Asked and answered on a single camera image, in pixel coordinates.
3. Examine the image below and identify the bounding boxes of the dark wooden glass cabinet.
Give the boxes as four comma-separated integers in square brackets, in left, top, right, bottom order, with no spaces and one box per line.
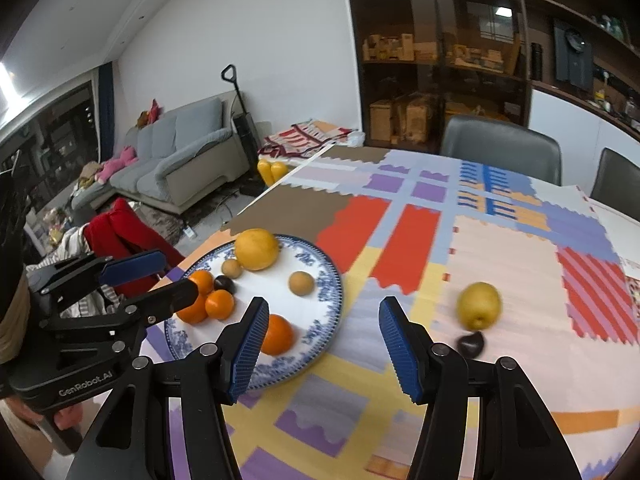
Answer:
[349,0,527,153]

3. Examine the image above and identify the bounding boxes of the orange tangerine lower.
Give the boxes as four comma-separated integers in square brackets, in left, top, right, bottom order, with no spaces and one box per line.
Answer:
[176,296,208,325]

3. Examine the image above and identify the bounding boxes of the black coffee machine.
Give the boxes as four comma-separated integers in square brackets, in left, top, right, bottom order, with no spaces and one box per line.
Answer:
[554,22,593,91]

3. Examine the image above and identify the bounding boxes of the brown kiwi near centre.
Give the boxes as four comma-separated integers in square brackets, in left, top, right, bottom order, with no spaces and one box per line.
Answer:
[288,271,316,297]

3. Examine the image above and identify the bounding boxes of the orange tangerine middle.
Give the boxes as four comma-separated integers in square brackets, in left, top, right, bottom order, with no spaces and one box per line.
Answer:
[205,289,235,321]

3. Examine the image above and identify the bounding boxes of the folded red striped cloth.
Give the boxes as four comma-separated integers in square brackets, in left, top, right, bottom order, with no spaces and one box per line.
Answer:
[258,119,352,158]

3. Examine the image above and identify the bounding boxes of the grey sofa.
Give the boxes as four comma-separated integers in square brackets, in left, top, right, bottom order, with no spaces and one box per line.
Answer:
[70,92,250,214]

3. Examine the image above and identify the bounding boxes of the lone orange tangerine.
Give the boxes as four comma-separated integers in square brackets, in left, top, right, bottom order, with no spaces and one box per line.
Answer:
[262,314,295,356]

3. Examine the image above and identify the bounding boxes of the orange tangerine upper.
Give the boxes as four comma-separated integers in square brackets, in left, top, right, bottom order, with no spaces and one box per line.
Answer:
[189,270,215,296]

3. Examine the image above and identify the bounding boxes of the yellow-green pear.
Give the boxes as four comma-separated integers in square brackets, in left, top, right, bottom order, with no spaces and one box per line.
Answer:
[457,282,502,332]

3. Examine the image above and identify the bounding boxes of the colourful patchwork tablecloth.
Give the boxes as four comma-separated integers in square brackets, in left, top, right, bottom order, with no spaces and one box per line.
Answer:
[139,145,640,480]

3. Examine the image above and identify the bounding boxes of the black upright vacuum cleaner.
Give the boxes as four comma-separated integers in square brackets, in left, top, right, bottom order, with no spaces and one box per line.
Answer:
[220,64,265,197]

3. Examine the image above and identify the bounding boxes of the grey chair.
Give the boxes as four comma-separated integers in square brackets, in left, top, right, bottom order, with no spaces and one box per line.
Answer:
[590,148,640,219]
[440,115,562,186]

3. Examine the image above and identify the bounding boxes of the pink plush toy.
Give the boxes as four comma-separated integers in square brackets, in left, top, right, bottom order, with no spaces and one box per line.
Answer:
[94,145,138,184]

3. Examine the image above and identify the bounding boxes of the left hand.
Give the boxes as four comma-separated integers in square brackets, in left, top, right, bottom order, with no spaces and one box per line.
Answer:
[8,393,87,434]

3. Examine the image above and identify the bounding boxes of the blue white porcelain plate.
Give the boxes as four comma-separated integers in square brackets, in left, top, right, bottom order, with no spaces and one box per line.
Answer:
[162,233,345,392]

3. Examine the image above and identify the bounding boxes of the grey chair left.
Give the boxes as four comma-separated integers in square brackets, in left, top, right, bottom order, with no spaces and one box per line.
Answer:
[440,115,562,186]

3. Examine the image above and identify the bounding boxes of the large yellow orange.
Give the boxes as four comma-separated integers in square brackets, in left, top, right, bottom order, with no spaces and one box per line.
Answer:
[234,229,280,271]

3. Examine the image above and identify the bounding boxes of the grey chair right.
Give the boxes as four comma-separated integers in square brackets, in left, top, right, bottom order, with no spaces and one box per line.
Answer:
[590,148,640,219]

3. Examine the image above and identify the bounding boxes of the dark purple plum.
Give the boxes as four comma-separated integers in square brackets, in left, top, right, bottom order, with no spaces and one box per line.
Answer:
[214,274,236,295]

